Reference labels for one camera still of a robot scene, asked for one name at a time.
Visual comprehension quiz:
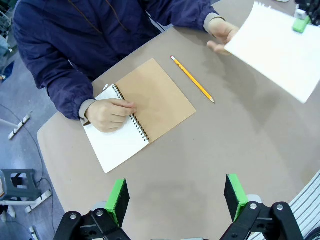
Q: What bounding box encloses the brown spiral notebook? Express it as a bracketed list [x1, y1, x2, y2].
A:
[82, 57, 197, 174]

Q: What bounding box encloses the white torn notebook sheet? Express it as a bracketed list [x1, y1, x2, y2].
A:
[224, 1, 320, 105]

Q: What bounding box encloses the white floor bar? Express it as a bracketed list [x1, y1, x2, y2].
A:
[24, 189, 53, 214]
[8, 111, 33, 140]

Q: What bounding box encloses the person's left hand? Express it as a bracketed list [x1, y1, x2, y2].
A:
[206, 17, 240, 56]

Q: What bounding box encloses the grey ribbed aluminium frame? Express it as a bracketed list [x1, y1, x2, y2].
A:
[247, 169, 320, 240]

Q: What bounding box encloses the grey plastic stool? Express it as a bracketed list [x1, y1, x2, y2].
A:
[0, 168, 43, 202]

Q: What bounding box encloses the person's right forearm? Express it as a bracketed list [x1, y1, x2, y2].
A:
[47, 74, 97, 126]

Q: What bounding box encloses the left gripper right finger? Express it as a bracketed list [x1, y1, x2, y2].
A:
[219, 173, 305, 240]

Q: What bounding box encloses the thin black floor cable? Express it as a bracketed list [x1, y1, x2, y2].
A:
[0, 103, 56, 235]

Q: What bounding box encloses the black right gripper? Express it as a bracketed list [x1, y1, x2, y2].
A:
[292, 0, 320, 34]

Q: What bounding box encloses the person's left forearm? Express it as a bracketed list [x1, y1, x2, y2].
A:
[172, 0, 226, 32]

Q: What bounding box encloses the person's right hand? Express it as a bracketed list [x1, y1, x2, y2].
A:
[84, 98, 138, 133]

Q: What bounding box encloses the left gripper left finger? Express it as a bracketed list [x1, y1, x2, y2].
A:
[53, 178, 131, 240]

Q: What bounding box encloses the blue fabric item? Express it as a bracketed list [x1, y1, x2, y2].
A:
[0, 60, 15, 83]

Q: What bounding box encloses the yellow pencil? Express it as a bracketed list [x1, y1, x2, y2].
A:
[170, 55, 216, 104]

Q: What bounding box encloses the white shoe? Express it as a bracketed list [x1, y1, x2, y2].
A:
[6, 205, 17, 219]

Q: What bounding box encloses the person in navy jacket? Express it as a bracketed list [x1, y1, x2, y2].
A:
[12, 0, 218, 88]

